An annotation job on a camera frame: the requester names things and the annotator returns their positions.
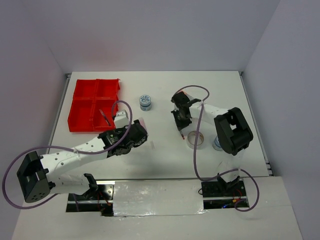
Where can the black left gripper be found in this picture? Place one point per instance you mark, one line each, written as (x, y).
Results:
(118, 130)

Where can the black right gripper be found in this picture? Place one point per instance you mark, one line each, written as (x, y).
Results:
(179, 124)

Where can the blue gel pen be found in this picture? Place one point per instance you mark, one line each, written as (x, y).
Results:
(105, 116)

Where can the red gel pen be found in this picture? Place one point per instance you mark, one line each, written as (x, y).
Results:
(181, 132)

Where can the clear pen cap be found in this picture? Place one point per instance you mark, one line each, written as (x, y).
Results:
(152, 145)

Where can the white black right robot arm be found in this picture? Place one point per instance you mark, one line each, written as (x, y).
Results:
(233, 134)

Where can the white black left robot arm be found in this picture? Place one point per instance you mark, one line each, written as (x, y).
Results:
(42, 175)

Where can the red four-compartment bin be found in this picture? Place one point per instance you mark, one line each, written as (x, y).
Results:
(89, 96)

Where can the large clear tape roll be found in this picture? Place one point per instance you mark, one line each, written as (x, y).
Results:
(195, 139)

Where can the pink highlighter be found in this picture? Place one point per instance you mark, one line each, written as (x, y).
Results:
(142, 122)

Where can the blue lidded jar centre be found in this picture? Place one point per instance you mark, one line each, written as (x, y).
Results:
(145, 102)

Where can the blue lidded jar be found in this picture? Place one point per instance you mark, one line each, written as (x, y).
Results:
(145, 102)
(216, 144)

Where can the blue lidded jar right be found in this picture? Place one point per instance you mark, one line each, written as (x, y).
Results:
(216, 144)

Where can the silver taped panel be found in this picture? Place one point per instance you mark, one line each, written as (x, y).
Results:
(145, 198)

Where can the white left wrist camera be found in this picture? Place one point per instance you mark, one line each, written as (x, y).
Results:
(121, 119)

